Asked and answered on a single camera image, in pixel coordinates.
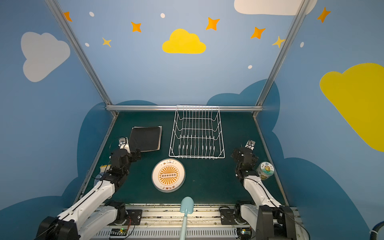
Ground circuit board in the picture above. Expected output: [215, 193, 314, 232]
[236, 228, 252, 240]
[110, 228, 128, 237]

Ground left circuit board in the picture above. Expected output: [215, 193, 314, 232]
[110, 228, 128, 237]

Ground right circuit board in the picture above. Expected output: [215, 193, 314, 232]
[236, 228, 252, 240]

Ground black square plate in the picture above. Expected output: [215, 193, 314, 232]
[129, 126, 163, 153]

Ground light blue toy shovel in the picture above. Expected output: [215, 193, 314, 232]
[180, 197, 194, 240]

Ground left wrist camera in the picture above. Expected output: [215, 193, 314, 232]
[119, 137, 131, 154]

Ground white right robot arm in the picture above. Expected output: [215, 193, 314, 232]
[232, 147, 297, 240]

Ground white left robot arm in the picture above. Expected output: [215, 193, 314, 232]
[35, 148, 141, 240]

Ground white round plate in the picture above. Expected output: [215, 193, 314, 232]
[152, 159, 186, 193]

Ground small printed cup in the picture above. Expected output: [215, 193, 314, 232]
[257, 162, 275, 180]

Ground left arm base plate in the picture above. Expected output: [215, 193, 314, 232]
[112, 209, 143, 226]

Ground blue dotted work glove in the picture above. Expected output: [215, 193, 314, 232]
[94, 165, 111, 186]

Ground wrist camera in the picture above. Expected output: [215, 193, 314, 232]
[119, 137, 131, 154]
[245, 140, 256, 151]

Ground white wire dish rack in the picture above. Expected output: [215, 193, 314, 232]
[169, 105, 226, 160]

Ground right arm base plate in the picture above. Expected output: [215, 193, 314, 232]
[219, 207, 248, 225]

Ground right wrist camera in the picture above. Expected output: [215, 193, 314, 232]
[245, 140, 256, 151]

